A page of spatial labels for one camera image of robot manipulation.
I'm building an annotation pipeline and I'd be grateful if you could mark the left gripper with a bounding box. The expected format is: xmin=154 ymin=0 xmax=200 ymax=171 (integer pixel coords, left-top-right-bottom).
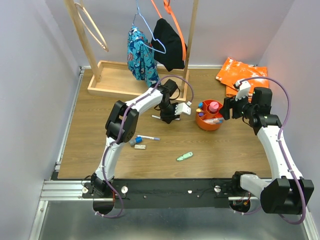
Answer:
xmin=158 ymin=101 xmax=181 ymax=125

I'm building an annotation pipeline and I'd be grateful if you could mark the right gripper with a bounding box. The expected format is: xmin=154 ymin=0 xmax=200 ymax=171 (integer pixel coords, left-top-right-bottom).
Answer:
xmin=218 ymin=90 xmax=256 ymax=120

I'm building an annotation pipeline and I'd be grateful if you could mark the glue tube pink cap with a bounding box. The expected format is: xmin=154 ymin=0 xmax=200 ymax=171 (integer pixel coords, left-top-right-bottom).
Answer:
xmin=208 ymin=101 xmax=219 ymax=114

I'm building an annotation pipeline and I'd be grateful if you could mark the white pen light-blue cap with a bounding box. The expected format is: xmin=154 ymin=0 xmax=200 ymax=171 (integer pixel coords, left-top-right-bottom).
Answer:
xmin=211 ymin=120 xmax=223 ymax=125

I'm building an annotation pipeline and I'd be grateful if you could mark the orange round divided organizer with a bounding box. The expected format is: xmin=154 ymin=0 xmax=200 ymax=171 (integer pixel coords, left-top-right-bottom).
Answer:
xmin=195 ymin=99 xmax=224 ymax=132

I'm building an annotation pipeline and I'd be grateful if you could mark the white pen lilac cap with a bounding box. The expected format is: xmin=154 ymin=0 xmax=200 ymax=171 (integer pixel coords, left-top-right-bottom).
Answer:
xmin=136 ymin=135 xmax=161 ymax=141

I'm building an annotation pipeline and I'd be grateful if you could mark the green translucent correction pen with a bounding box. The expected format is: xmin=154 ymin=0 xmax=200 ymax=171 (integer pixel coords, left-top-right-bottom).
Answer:
xmin=176 ymin=151 xmax=194 ymax=162

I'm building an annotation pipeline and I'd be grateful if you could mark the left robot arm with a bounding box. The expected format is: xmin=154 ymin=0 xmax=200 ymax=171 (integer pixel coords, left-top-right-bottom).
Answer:
xmin=90 ymin=79 xmax=180 ymax=198

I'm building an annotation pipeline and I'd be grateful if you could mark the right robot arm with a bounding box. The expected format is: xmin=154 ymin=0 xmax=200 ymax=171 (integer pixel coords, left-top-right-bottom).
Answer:
xmin=219 ymin=86 xmax=314 ymax=216

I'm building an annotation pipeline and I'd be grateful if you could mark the orange folded cloth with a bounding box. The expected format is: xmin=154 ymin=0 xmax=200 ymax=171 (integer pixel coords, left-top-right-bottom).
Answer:
xmin=215 ymin=57 xmax=268 ymax=97

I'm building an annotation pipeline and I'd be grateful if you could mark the grey blue glue stick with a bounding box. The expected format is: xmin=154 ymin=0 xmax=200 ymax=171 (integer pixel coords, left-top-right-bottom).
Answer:
xmin=129 ymin=136 xmax=143 ymax=147

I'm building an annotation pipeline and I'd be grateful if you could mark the white eraser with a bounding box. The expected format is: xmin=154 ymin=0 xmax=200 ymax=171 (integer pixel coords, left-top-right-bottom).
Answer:
xmin=134 ymin=144 xmax=146 ymax=150

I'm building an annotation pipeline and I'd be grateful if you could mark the wooden clothes rack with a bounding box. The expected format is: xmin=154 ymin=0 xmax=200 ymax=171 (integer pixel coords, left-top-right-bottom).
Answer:
xmin=64 ymin=0 xmax=199 ymax=101

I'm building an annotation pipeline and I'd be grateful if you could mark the blue shark-print garment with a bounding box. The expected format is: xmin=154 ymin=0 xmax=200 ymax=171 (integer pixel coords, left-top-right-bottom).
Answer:
xmin=127 ymin=26 xmax=160 ymax=88

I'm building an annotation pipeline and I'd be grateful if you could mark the black garment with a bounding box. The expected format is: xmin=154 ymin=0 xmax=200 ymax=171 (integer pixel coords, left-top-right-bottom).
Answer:
xmin=153 ymin=18 xmax=185 ymax=72

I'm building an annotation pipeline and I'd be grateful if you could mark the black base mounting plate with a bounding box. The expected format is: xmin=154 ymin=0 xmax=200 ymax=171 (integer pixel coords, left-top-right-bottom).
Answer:
xmin=82 ymin=177 xmax=261 ymax=210

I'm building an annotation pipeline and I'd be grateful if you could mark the orange plastic hanger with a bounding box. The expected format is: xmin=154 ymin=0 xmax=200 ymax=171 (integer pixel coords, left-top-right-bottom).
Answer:
xmin=151 ymin=0 xmax=188 ymax=65

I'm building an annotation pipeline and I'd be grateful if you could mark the wooden clothes hanger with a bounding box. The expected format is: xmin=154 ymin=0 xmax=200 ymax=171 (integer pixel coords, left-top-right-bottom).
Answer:
xmin=74 ymin=2 xmax=109 ymax=53

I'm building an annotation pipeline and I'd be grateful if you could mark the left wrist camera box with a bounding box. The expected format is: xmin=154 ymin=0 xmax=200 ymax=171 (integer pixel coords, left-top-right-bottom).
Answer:
xmin=174 ymin=101 xmax=192 ymax=115

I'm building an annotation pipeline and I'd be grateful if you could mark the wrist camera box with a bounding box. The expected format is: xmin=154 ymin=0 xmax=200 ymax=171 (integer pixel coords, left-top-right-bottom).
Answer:
xmin=234 ymin=79 xmax=251 ymax=101
xmin=174 ymin=101 xmax=192 ymax=115

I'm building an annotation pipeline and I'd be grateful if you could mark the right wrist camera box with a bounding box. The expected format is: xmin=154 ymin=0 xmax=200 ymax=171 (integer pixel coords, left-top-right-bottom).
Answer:
xmin=234 ymin=79 xmax=251 ymax=101

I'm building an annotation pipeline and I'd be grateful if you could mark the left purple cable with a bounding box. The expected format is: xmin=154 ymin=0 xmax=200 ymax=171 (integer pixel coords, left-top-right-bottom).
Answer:
xmin=93 ymin=75 xmax=196 ymax=219

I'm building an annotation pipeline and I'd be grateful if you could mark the purple cable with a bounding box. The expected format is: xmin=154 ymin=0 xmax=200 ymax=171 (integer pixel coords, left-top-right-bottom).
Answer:
xmin=93 ymin=75 xmax=196 ymax=219
xmin=233 ymin=76 xmax=307 ymax=225

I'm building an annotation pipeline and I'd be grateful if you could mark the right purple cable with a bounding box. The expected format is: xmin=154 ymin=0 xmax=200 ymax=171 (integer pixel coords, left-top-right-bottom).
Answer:
xmin=233 ymin=76 xmax=307 ymax=225

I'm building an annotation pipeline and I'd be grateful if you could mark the blue wire hanger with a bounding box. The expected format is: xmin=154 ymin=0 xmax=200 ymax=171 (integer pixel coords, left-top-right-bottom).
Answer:
xmin=132 ymin=0 xmax=167 ymax=54

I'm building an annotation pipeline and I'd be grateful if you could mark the aluminium frame rail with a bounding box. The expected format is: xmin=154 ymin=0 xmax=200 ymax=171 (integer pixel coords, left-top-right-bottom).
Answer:
xmin=29 ymin=177 xmax=320 ymax=240

